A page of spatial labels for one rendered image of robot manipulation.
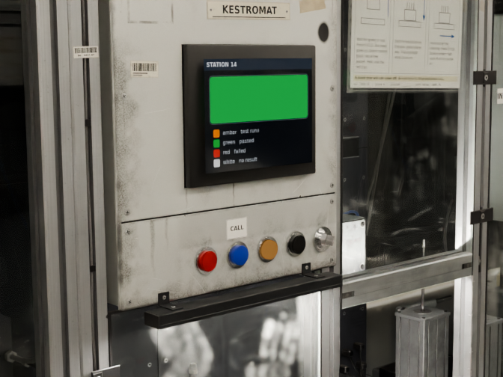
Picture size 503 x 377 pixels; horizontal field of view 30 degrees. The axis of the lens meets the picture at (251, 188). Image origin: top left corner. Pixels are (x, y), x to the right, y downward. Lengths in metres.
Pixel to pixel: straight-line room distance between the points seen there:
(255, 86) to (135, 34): 0.21
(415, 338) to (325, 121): 0.72
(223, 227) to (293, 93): 0.23
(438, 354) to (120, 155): 1.07
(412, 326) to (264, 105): 0.84
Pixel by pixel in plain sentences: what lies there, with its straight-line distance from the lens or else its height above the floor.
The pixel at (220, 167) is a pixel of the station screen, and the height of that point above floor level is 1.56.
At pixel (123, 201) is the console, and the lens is 1.27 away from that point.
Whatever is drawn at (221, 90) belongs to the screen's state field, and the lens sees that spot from 1.33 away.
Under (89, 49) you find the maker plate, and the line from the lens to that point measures 1.24.
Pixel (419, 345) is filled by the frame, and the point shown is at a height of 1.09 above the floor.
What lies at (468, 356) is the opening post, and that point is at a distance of 1.92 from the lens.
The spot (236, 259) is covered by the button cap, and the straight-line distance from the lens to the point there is 1.39.
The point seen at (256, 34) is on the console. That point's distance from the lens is 1.40.
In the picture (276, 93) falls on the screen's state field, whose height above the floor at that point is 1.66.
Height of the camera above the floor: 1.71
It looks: 8 degrees down
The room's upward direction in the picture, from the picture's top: 1 degrees counter-clockwise
